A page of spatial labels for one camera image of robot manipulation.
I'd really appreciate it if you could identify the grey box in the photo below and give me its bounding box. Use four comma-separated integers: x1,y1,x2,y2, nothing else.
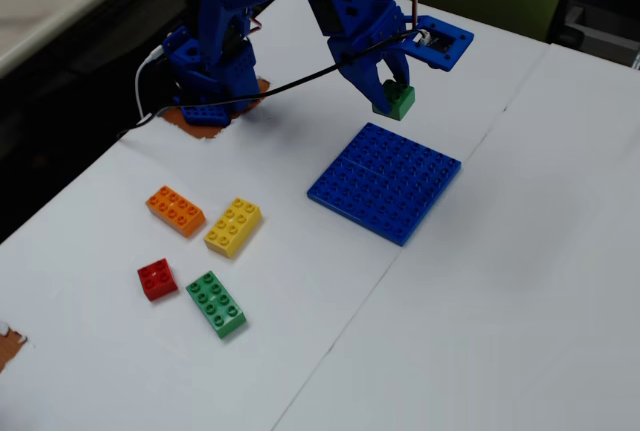
564,0,640,70

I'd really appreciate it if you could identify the blue 8x8 studded baseplate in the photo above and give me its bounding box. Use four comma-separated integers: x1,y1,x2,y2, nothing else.
306,121,463,248

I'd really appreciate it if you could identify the orange 2x4 toy block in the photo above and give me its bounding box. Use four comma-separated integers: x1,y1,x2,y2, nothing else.
145,184,208,239

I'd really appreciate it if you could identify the red 2x2 toy block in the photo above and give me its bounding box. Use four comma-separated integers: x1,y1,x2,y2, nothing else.
136,257,180,302

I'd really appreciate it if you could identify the white cable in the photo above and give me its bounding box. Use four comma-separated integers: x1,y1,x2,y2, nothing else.
133,46,166,120

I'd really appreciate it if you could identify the yellow 2x4 toy block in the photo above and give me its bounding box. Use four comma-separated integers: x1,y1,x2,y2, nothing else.
203,196,263,259

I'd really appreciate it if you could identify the black cable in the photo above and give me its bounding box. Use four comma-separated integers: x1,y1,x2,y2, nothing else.
115,25,431,140

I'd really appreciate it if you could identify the green 2x2 toy block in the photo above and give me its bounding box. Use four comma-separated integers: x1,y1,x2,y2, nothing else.
371,79,417,122

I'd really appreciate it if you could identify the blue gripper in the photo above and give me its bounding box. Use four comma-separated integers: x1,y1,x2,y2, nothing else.
327,0,412,116

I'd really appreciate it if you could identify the green 2x4 toy block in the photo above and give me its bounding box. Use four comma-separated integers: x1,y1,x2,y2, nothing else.
185,270,248,340

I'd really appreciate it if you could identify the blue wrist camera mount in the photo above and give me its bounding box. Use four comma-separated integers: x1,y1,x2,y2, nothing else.
399,14,475,72

